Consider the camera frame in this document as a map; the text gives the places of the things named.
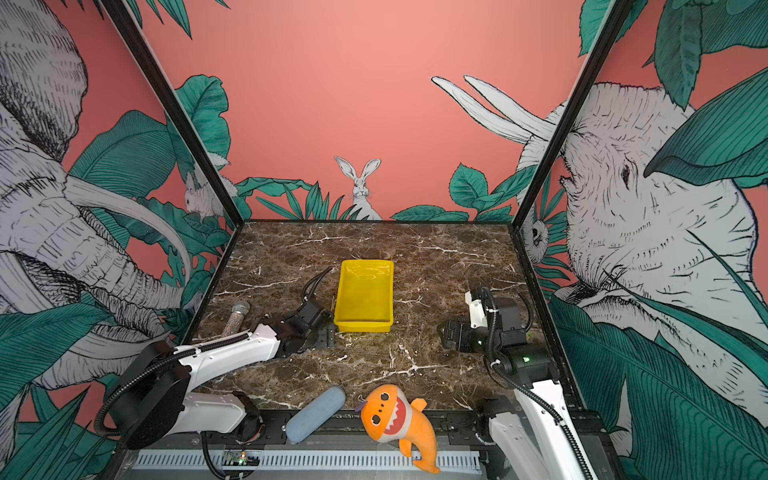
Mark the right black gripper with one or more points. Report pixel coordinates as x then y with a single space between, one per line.
454 325

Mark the right black frame post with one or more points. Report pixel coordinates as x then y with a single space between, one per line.
610 28

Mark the left black frame post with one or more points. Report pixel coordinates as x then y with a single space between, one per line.
118 12

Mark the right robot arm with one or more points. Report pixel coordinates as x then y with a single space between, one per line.
533 429

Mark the black frame post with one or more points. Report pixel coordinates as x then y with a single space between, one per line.
118 12
610 28

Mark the blue grey foam roller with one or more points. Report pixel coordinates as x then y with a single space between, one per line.
315 414

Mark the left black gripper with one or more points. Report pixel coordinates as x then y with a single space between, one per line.
327 335

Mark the white vented strip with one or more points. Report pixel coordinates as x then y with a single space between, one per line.
277 460

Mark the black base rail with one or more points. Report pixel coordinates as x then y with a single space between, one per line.
460 427

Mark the orange shark plush toy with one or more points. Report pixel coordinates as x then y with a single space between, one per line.
387 415

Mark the yellow plastic bin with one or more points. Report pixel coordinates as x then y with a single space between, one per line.
365 297

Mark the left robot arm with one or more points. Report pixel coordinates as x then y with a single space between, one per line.
157 395

